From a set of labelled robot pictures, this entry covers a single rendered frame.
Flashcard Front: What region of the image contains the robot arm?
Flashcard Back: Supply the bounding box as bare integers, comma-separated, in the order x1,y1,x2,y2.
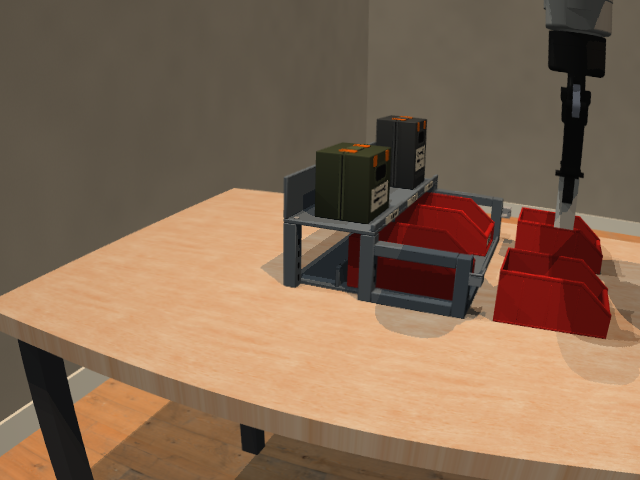
544,0,613,37

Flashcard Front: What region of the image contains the grey metal shelf rack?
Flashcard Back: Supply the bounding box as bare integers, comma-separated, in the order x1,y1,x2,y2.
283,164,512,319

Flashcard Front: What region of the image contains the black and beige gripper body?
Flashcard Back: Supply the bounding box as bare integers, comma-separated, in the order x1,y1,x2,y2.
548,31,606,102

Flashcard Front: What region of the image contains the black case with orange latches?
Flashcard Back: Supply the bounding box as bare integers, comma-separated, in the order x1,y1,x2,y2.
376,115,427,190

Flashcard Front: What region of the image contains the olive green tool case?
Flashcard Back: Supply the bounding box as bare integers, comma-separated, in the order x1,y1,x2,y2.
315,142,391,224

